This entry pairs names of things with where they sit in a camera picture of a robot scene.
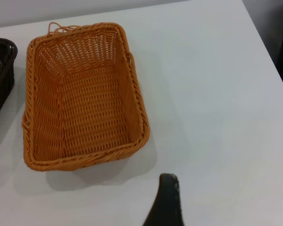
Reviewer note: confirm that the orange woven wicker basket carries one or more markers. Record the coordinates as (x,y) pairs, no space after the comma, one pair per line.
(85,99)

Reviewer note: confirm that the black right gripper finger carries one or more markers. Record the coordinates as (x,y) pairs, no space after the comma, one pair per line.
(163,202)

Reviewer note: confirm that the black woven wicker basket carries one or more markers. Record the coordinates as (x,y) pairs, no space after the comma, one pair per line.
(1,70)

